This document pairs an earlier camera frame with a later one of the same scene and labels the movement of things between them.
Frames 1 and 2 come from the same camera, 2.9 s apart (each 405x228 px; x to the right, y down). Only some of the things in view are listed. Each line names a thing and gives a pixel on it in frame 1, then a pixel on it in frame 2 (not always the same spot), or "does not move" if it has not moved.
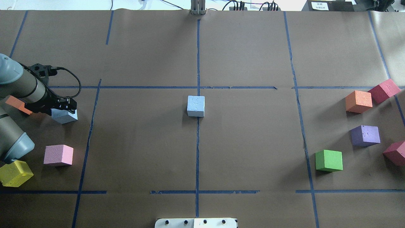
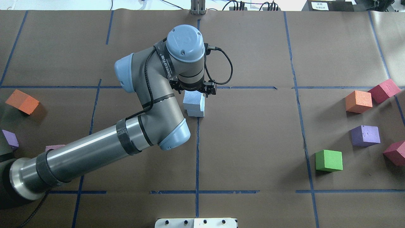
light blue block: (64, 116) -> (194, 97)
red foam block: (384, 91) does not move
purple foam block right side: (365, 136) does not move
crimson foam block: (395, 153) does not move
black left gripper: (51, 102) -> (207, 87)
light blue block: (196, 106) does not move
